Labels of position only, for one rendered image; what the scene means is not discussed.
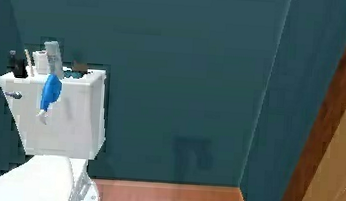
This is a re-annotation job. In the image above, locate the blue and grey spray bottle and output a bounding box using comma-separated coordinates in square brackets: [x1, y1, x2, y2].
[34, 39, 67, 127]

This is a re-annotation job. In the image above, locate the tan wooden stick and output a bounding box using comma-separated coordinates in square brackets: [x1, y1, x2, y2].
[22, 48, 37, 78]

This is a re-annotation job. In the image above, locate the black soap bottle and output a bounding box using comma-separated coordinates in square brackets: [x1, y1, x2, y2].
[7, 49, 30, 80]

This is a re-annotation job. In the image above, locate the beige room door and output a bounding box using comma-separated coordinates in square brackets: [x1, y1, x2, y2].
[293, 61, 346, 201]

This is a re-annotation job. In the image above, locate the brown wooden door frame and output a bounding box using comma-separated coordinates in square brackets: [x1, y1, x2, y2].
[275, 0, 346, 201]

